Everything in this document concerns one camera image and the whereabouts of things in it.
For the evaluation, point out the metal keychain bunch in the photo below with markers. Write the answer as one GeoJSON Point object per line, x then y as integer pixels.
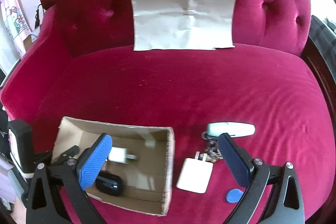
{"type": "Point", "coordinates": [211, 152]}

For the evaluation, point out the small white plug adapter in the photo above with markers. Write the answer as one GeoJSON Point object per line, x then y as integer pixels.
{"type": "Point", "coordinates": [120, 155]}

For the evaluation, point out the large white charger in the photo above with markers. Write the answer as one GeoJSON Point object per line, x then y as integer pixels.
{"type": "Point", "coordinates": [195, 174]}

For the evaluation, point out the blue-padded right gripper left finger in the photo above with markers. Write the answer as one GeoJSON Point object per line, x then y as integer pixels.
{"type": "Point", "coordinates": [89, 163]}

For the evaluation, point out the open cardboard box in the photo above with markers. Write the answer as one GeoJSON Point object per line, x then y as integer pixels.
{"type": "Point", "coordinates": [147, 179]}

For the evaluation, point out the blue key fob tag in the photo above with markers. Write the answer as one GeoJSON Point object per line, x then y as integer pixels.
{"type": "Point", "coordinates": [234, 195]}

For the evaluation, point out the white light-blue tube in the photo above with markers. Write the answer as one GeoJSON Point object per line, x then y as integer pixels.
{"type": "Point", "coordinates": [234, 129]}

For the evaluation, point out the black round tape roll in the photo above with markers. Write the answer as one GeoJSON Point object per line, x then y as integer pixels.
{"type": "Point", "coordinates": [110, 184]}

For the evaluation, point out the dark plaid blanket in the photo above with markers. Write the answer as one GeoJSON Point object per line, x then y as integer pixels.
{"type": "Point", "coordinates": [324, 39]}

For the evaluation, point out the red velvet tufted sofa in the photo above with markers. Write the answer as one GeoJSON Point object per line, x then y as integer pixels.
{"type": "Point", "coordinates": [83, 65]}

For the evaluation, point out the crumpled brown paper sheet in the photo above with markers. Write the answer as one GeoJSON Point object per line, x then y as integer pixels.
{"type": "Point", "coordinates": [182, 24]}

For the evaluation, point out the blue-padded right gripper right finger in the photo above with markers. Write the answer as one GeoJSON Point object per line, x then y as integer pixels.
{"type": "Point", "coordinates": [242, 166]}

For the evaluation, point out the cartoon print curtain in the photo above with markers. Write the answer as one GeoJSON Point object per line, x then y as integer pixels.
{"type": "Point", "coordinates": [15, 24]}

